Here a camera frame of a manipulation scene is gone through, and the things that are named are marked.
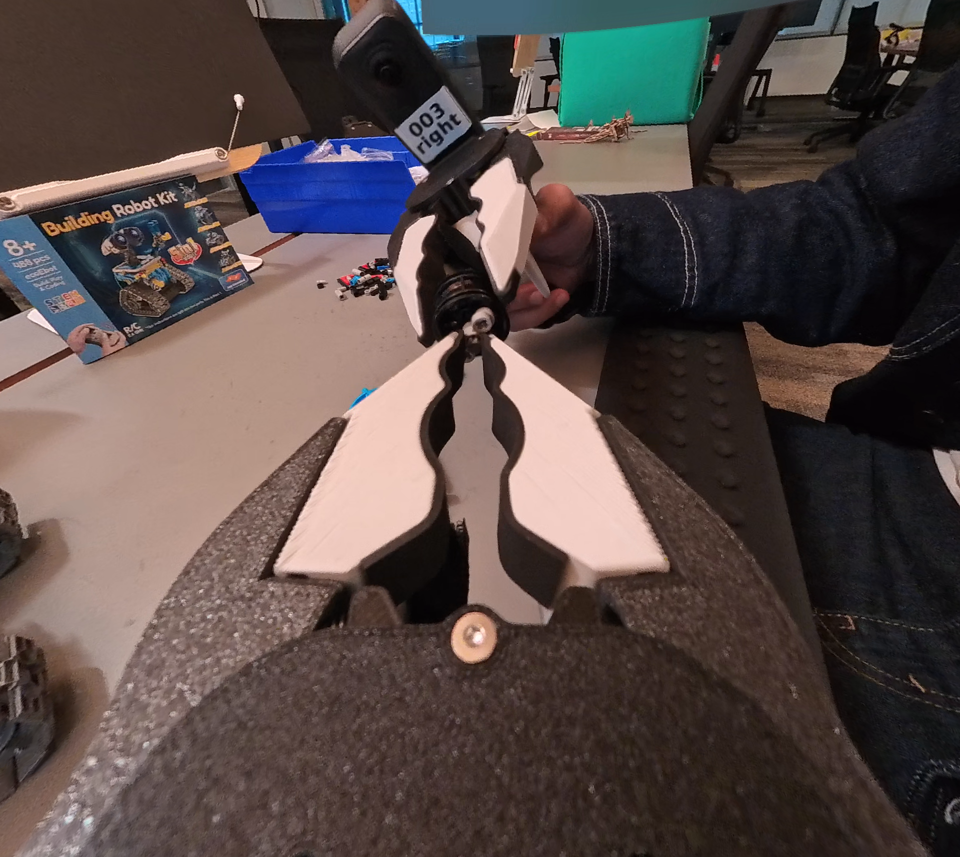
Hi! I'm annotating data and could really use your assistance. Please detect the white desk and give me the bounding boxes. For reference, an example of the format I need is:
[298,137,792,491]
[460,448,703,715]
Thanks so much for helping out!
[0,118,695,857]

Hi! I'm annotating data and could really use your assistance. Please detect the black wheel hub piece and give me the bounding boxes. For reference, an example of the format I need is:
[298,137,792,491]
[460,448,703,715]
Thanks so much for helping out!
[433,268,513,359]

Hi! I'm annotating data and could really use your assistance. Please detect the clear plastic bags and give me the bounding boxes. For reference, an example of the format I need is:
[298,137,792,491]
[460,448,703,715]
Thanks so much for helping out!
[303,138,410,164]

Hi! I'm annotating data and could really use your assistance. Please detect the black board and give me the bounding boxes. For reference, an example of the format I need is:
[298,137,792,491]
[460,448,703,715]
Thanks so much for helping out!
[0,0,312,194]

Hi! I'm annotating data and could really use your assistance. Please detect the small robot kit box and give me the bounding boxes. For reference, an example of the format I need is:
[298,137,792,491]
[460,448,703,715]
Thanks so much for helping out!
[0,174,255,367]

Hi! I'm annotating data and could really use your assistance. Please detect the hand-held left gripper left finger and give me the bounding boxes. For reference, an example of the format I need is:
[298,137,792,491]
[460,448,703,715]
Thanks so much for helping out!
[273,332,466,582]

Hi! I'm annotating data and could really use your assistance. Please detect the white bar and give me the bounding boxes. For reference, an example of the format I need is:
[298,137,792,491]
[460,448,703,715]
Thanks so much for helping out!
[0,146,230,217]

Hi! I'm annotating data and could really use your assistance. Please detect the blue plastic bin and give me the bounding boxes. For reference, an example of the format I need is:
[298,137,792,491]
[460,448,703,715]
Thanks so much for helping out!
[238,137,421,237]

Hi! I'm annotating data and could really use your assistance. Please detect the teal plastic tote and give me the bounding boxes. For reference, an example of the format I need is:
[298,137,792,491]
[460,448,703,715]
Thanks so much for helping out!
[556,17,712,129]

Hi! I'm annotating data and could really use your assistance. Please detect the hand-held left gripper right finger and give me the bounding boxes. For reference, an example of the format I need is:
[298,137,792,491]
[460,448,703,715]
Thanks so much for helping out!
[482,335,671,607]

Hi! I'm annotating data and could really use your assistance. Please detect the person's leg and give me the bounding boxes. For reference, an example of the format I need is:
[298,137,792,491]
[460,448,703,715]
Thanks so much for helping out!
[765,407,960,857]

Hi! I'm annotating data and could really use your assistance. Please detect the pile of small brick parts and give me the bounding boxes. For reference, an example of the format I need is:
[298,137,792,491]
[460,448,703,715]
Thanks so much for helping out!
[315,259,400,302]

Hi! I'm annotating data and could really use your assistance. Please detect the person's right hand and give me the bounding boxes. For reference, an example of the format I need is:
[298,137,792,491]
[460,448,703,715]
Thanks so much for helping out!
[510,184,597,332]

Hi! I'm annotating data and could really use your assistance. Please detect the black office chair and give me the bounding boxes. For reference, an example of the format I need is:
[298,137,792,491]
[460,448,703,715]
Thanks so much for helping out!
[802,2,912,153]
[885,0,960,119]

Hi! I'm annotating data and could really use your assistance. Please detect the blue tracked toy robot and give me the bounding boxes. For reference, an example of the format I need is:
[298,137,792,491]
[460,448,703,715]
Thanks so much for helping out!
[0,489,57,802]

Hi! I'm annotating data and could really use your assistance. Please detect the person's right forearm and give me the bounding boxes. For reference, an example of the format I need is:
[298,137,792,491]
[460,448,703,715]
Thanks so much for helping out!
[577,58,960,356]

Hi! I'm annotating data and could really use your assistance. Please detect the person's denim jacket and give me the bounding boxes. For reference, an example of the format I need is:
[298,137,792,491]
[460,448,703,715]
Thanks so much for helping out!
[825,58,960,453]

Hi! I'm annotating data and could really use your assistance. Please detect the pile of wooden sticks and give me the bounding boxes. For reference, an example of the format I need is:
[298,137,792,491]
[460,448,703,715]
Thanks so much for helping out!
[536,113,650,146]

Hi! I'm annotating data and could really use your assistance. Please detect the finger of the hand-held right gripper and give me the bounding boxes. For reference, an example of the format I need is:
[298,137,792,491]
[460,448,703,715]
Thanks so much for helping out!
[463,155,540,296]
[393,214,453,348]

